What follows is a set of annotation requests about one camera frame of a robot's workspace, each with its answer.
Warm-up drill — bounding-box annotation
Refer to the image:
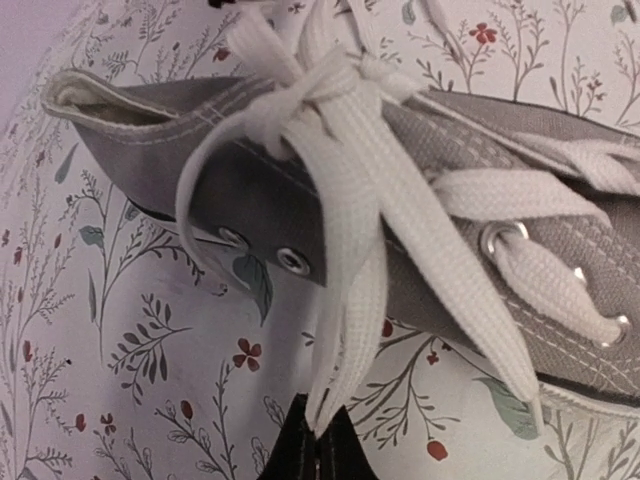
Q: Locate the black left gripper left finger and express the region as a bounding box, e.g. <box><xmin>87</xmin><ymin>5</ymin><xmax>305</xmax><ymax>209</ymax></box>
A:
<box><xmin>263</xmin><ymin>394</ymin><xmax>317</xmax><ymax>480</ymax></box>

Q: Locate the grey sneaker with white laces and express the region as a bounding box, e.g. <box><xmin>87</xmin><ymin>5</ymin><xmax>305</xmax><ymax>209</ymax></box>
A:
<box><xmin>42</xmin><ymin>1</ymin><xmax>639</xmax><ymax>434</ymax></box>

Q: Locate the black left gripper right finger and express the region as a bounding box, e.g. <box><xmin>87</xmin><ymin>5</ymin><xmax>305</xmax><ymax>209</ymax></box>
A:
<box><xmin>317</xmin><ymin>408</ymin><xmax>378</xmax><ymax>480</ymax></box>

